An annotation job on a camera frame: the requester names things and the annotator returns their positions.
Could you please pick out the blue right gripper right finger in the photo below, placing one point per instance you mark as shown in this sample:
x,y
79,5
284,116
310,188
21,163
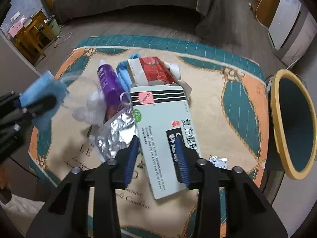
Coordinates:
x,y
182,161

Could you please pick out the white air purifier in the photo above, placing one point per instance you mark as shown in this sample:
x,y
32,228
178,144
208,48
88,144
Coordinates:
x,y
291,31

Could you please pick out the small green waste bin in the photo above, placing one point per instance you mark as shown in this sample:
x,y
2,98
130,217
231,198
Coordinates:
x,y
53,25

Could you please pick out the wooden tv cabinet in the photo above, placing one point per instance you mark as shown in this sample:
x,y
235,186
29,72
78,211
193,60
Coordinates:
x,y
264,11

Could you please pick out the red white carton box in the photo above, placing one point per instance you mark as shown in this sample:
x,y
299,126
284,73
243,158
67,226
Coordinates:
x,y
147,71

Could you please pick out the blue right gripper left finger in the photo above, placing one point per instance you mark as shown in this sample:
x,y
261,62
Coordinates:
x,y
133,151

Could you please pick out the small white sachet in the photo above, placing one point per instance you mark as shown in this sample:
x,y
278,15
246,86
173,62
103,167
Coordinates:
x,y
219,162

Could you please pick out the purple spray bottle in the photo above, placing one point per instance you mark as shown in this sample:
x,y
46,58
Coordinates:
x,y
115,96

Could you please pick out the white green medicine box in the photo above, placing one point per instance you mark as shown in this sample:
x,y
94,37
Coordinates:
x,y
164,123

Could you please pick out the wooden nightstand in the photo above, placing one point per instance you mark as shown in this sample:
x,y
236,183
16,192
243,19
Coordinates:
x,y
33,37

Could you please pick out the white crumpled tissue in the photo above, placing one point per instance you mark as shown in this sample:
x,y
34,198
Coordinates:
x,y
93,112

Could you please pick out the patterned teal orange rug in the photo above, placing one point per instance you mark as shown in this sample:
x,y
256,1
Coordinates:
x,y
229,108

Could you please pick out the silver foil packet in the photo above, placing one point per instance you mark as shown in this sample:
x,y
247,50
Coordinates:
x,y
114,135

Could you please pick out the blue rubber glove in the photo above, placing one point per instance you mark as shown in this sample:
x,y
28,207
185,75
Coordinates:
x,y
124,76

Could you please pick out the yellow rimmed teal trash bin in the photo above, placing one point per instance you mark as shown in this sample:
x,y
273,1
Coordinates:
x,y
292,130

